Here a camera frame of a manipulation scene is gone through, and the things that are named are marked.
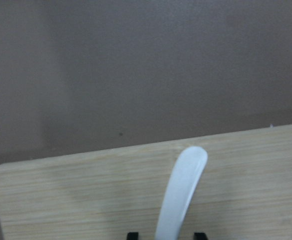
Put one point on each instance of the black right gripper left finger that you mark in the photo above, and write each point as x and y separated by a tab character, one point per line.
132	236

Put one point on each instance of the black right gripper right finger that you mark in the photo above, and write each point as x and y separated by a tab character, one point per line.
200	236

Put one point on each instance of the white ceramic spoon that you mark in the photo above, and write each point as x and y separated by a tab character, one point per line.
181	186

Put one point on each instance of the wooden cutting board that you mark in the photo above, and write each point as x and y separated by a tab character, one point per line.
245	192

